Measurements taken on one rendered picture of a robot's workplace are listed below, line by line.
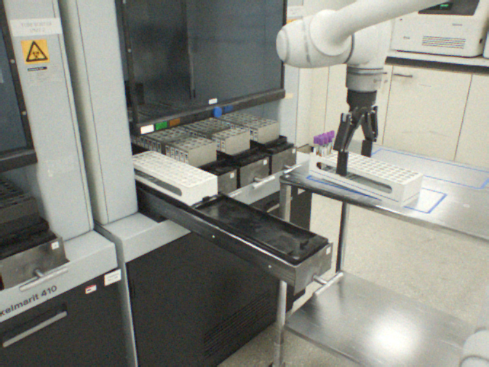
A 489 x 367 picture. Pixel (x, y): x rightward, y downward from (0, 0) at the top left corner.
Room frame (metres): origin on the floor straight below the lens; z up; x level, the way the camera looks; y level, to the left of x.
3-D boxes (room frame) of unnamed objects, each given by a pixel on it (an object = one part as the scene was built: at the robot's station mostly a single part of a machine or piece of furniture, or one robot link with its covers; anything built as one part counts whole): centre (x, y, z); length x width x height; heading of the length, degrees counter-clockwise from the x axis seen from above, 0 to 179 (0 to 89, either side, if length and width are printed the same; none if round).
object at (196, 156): (1.28, 0.13, 0.85); 0.12 x 0.02 x 0.06; 137
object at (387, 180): (1.13, -0.33, 0.85); 0.30 x 0.10 x 0.06; 43
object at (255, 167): (1.56, 0.19, 0.78); 0.73 x 0.14 x 0.09; 46
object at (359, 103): (1.15, -0.31, 1.03); 0.08 x 0.07 x 0.09; 133
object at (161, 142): (1.38, 0.23, 0.85); 0.12 x 0.02 x 0.06; 137
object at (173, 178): (1.15, 0.21, 0.83); 0.30 x 0.10 x 0.06; 46
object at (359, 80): (1.15, -0.31, 1.10); 0.09 x 0.09 x 0.06
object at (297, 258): (1.02, 0.08, 0.78); 0.73 x 0.14 x 0.09; 46
